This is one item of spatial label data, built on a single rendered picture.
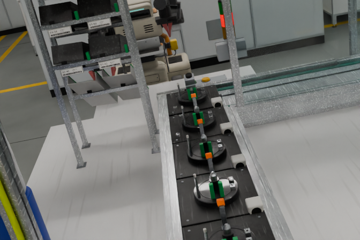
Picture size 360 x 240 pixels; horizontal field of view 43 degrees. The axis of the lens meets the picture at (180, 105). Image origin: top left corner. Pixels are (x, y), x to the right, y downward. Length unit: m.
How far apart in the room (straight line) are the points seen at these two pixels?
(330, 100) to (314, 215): 0.70
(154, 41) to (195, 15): 2.40
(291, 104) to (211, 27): 3.20
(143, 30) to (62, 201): 1.25
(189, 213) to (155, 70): 1.53
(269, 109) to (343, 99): 0.32
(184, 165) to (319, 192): 0.46
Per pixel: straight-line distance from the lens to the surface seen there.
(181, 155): 1.66
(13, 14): 9.47
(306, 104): 2.03
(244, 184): 1.46
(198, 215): 1.37
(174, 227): 1.37
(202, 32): 5.12
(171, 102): 2.10
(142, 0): 2.62
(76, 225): 1.67
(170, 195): 1.50
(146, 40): 2.70
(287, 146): 1.84
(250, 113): 1.98
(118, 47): 1.82
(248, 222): 1.32
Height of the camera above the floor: 1.81
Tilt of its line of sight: 24 degrees down
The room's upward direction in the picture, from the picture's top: 12 degrees counter-clockwise
